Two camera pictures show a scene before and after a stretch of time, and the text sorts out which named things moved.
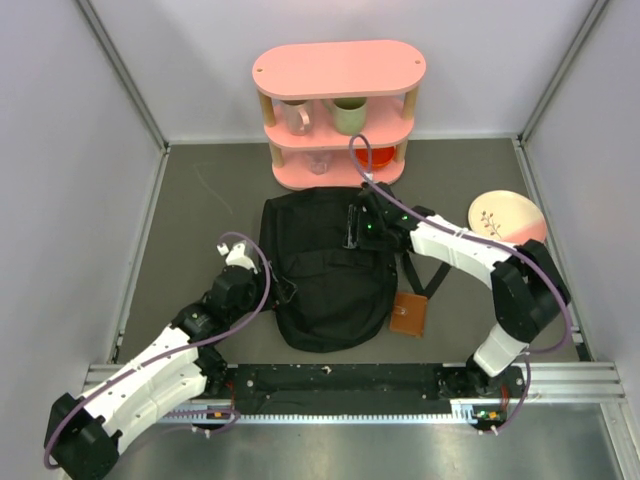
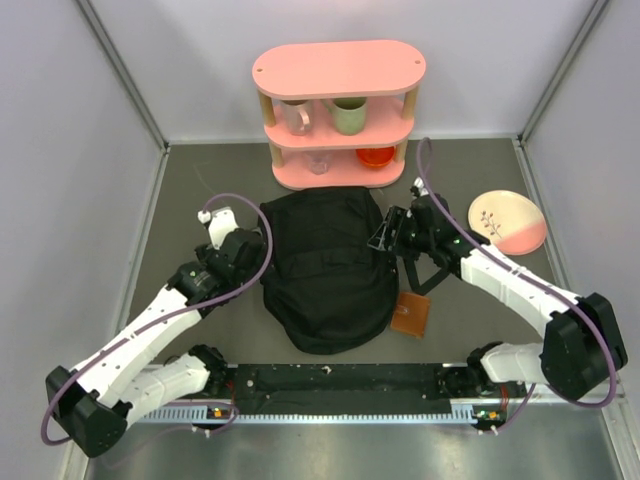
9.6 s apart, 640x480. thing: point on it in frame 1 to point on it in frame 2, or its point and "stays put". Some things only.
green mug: [350, 114] stays put
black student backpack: [344, 296] stays put
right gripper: [357, 216] to [393, 222]
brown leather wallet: [408, 314] stays put
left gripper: [287, 289] to [251, 273]
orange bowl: [380, 156] stays put
